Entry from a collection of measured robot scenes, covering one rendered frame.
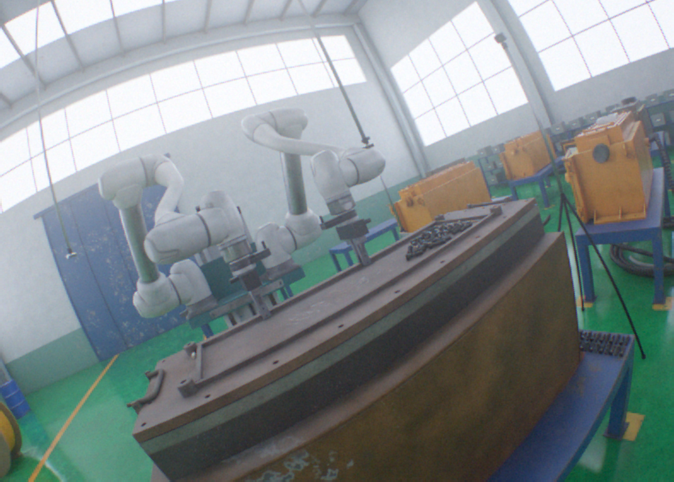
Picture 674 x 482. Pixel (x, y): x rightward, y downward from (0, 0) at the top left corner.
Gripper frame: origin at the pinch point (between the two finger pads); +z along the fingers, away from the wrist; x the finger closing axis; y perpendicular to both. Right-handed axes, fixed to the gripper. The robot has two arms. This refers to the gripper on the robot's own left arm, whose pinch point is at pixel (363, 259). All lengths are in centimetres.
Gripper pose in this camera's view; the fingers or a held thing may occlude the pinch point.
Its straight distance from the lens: 105.4
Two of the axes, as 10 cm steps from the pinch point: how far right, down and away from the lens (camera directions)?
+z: 3.8, 9.2, 0.9
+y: 8.3, -3.9, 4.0
